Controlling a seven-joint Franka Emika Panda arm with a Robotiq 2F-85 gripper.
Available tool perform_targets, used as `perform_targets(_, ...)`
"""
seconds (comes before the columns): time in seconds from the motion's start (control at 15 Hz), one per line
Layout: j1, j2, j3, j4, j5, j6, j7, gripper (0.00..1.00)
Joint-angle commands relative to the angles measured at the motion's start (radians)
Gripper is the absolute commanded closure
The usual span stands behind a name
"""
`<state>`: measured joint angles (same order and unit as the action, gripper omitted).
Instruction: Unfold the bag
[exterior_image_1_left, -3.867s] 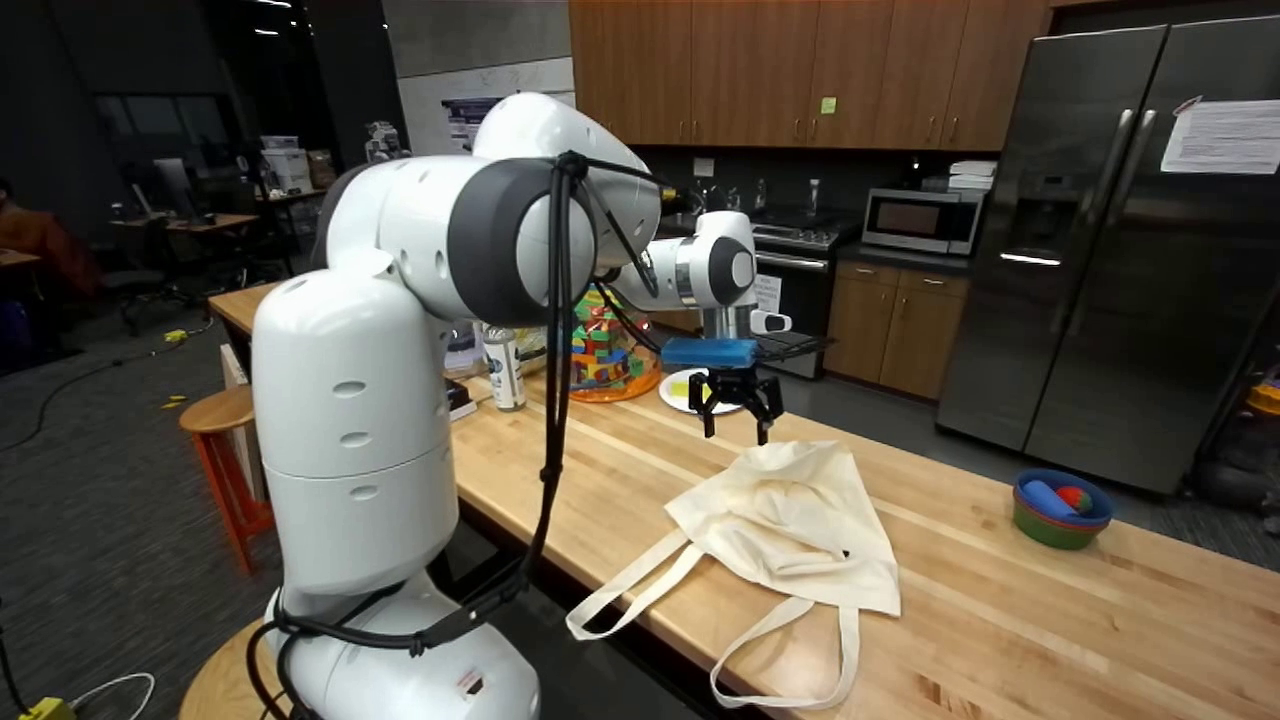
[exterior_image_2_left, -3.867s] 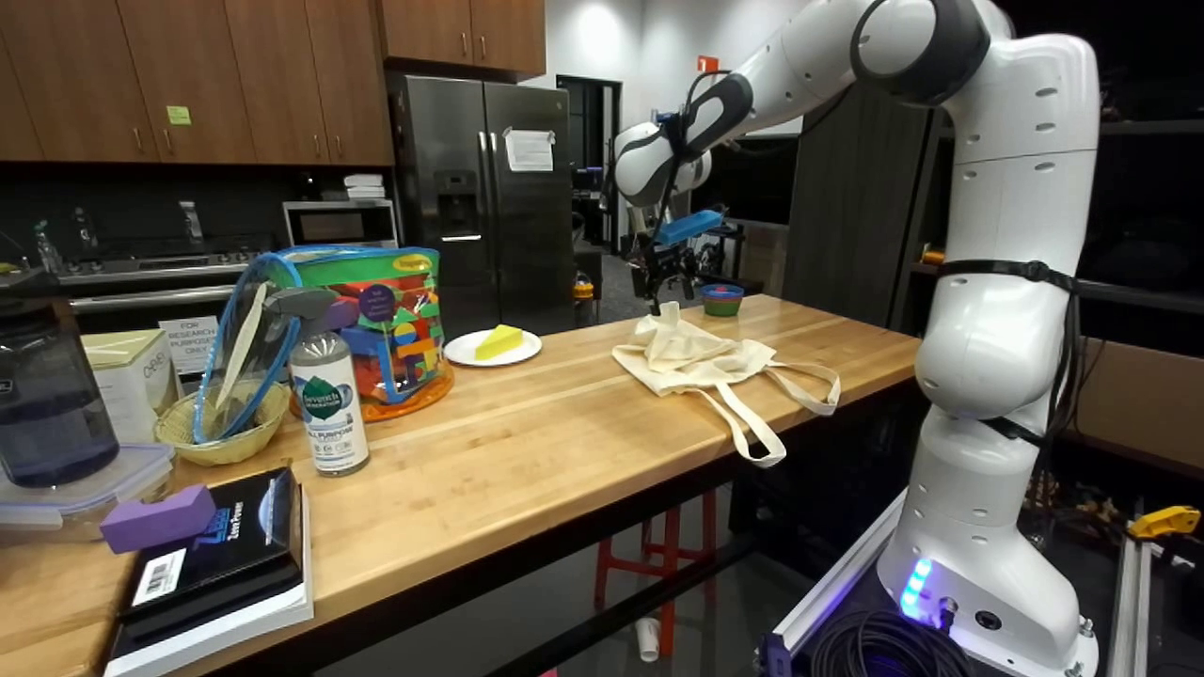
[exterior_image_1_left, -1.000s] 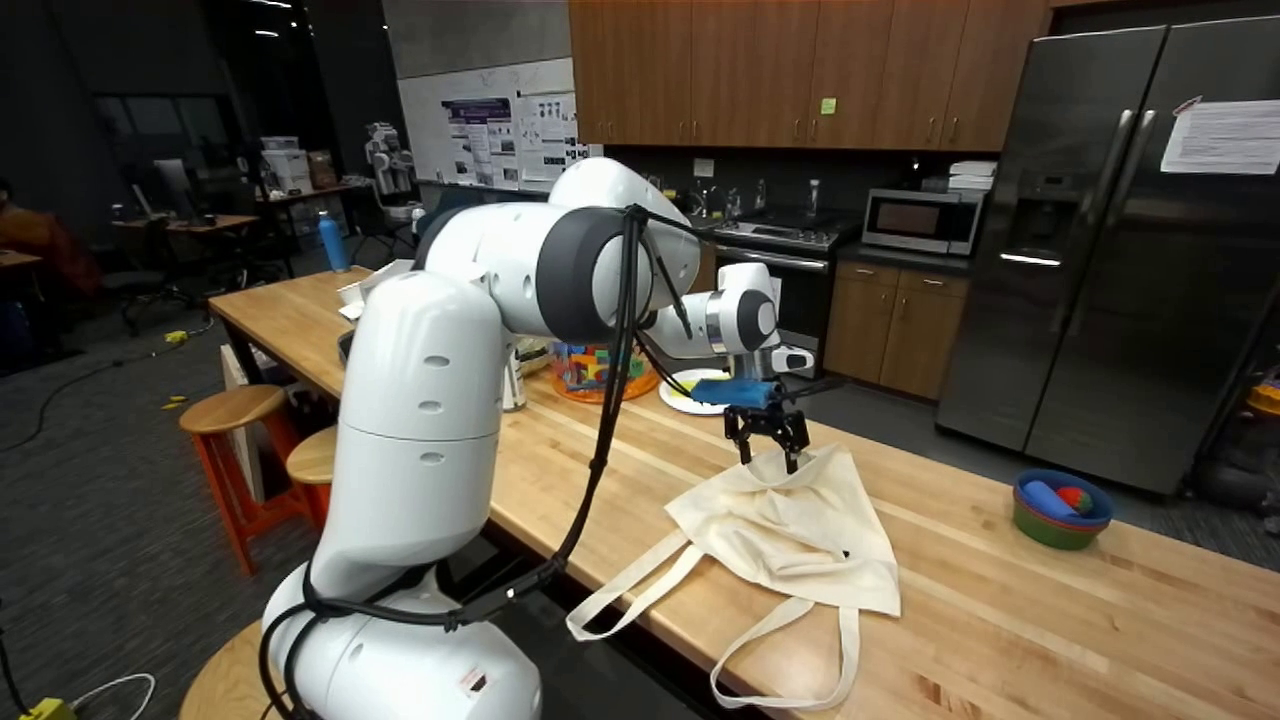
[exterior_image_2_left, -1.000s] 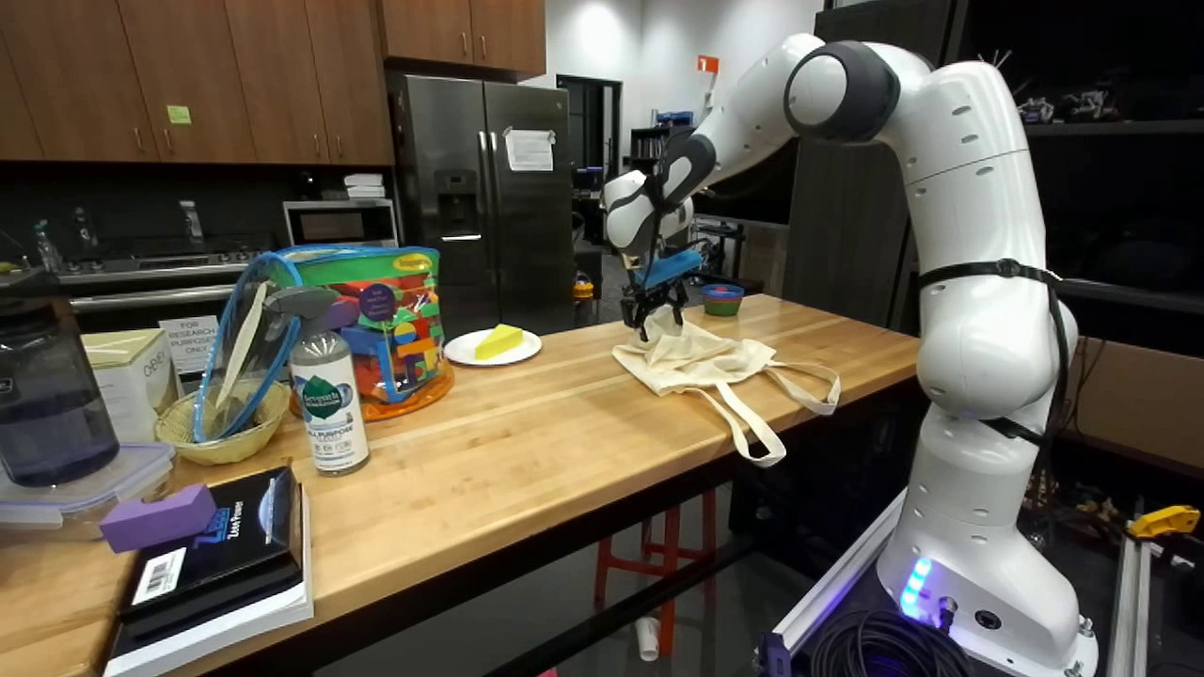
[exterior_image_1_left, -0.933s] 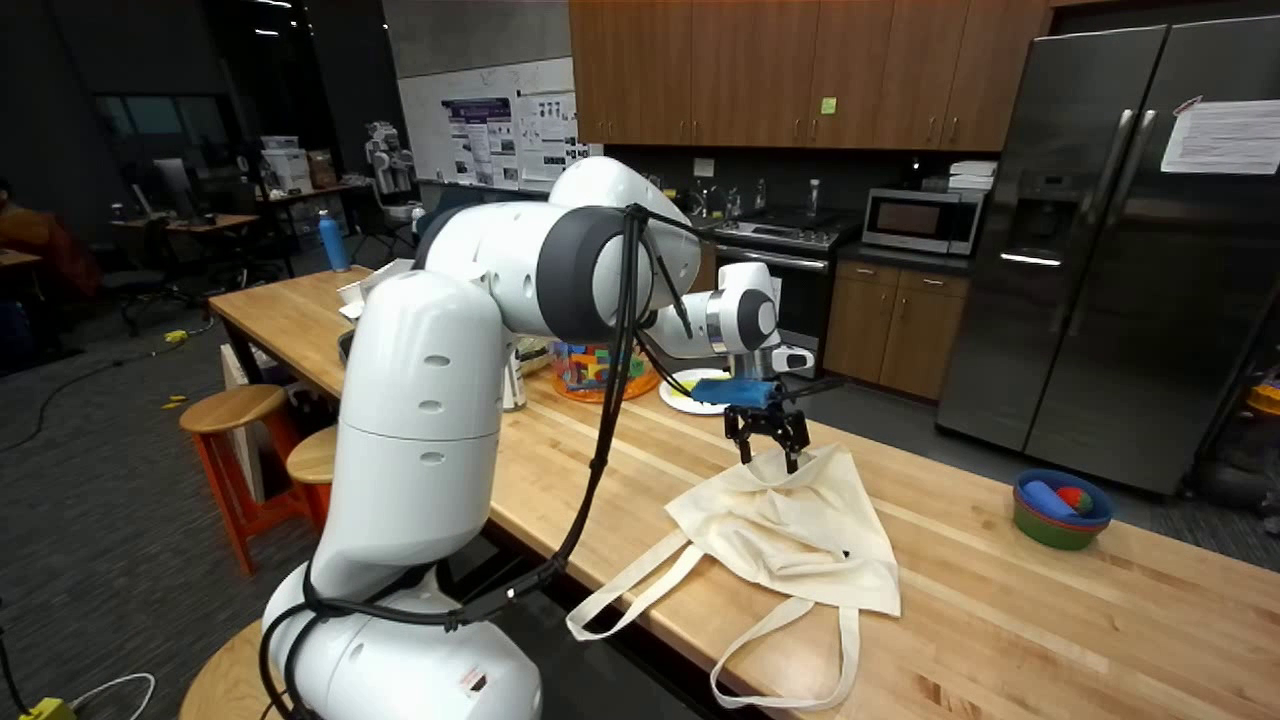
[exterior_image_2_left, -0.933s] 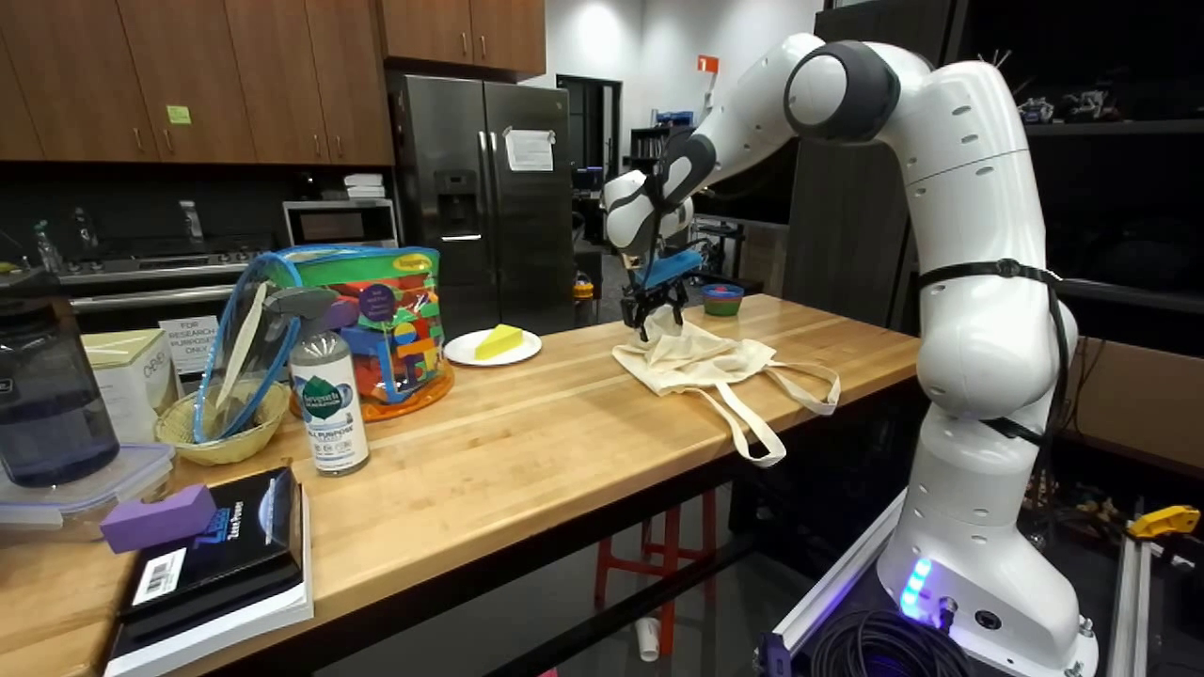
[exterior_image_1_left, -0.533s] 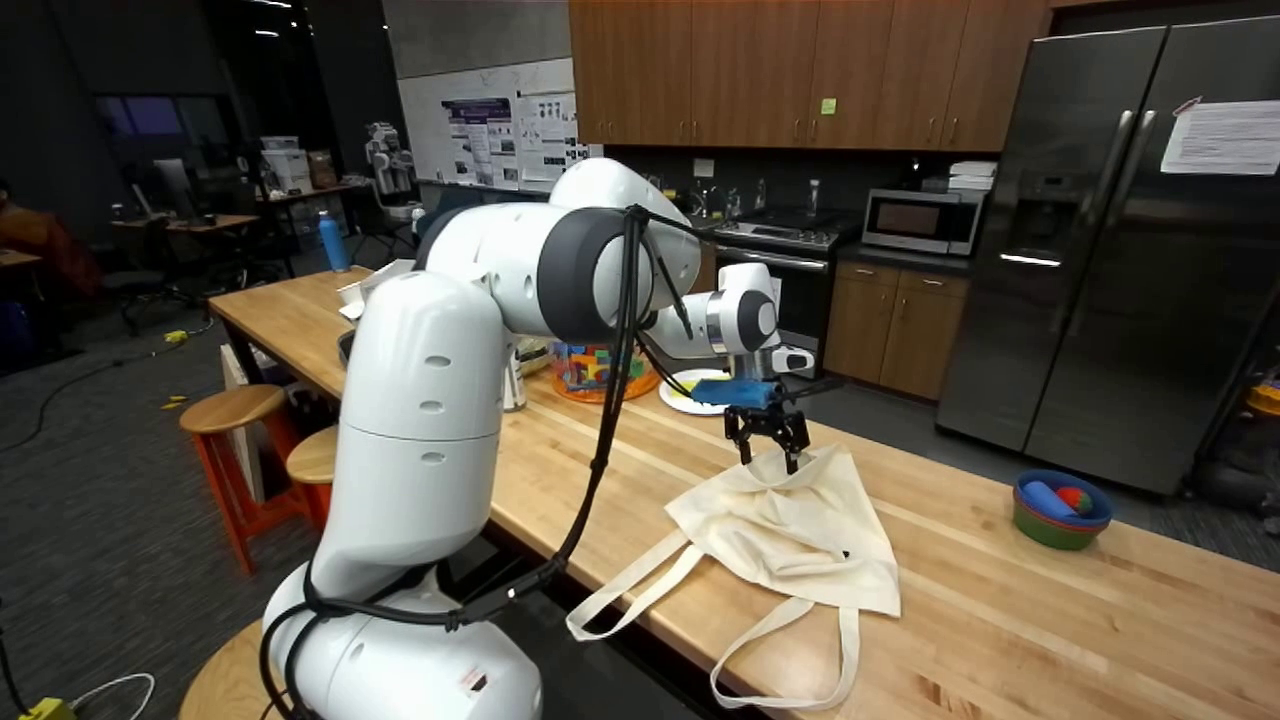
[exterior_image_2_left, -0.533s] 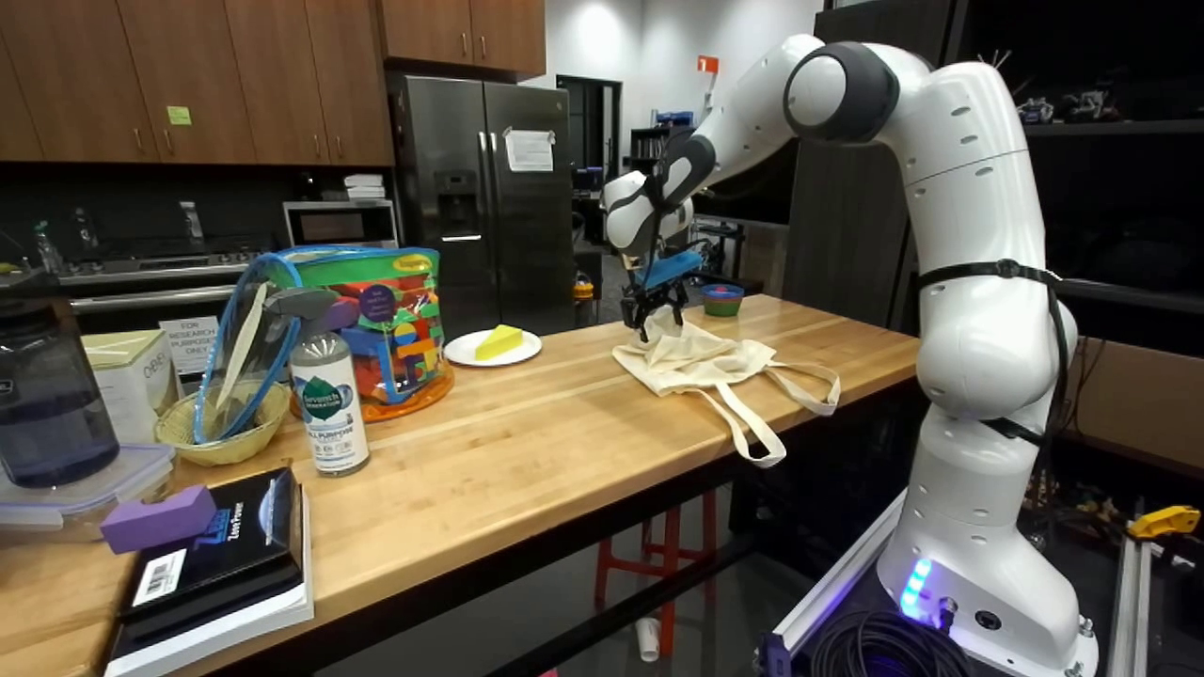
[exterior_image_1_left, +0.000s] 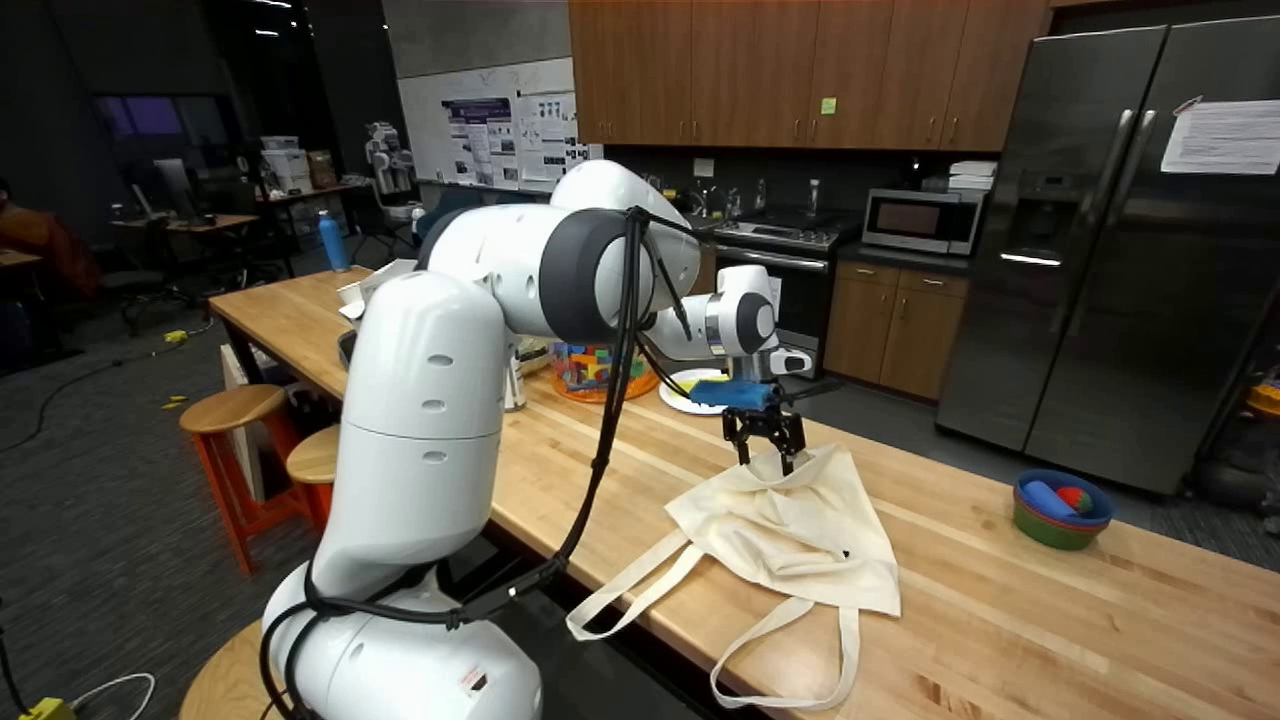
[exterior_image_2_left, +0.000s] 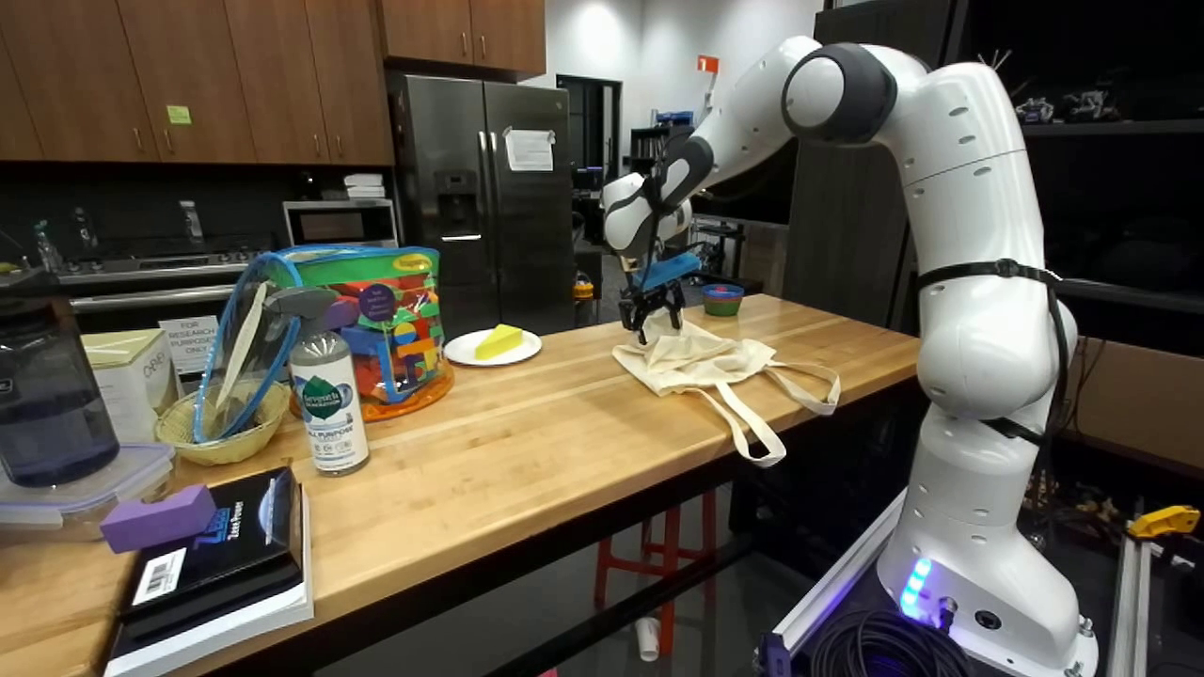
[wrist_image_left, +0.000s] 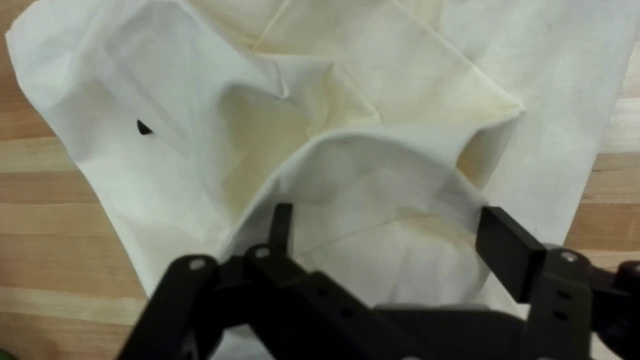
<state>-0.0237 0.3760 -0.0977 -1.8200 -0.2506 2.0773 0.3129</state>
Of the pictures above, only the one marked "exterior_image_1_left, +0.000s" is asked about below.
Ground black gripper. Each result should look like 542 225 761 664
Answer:
718 408 804 477

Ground cream canvas tote bag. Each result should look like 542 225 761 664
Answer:
564 447 901 712

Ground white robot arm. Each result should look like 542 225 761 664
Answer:
259 160 780 720

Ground white plate with yellow item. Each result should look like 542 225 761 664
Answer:
660 370 727 416

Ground wooden lower cabinet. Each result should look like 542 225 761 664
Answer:
823 262 967 402

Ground orange bowl of toys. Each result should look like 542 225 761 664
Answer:
552 343 660 403

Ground black kitchen stove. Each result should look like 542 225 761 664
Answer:
707 221 843 362

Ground silver microwave oven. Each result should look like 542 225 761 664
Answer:
863 189 984 262

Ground colourful bowl with toys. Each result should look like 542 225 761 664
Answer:
1010 472 1113 553

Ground wooden upper cabinets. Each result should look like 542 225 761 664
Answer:
569 0 1047 152

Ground stainless steel refrigerator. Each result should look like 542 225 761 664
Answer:
934 18 1280 498

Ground round wooden stool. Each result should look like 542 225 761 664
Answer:
285 429 339 522

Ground blue water bottle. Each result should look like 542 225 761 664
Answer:
315 209 351 274

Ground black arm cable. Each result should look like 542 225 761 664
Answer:
253 209 697 720

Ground white wall poster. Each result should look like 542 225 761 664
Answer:
401 61 604 193

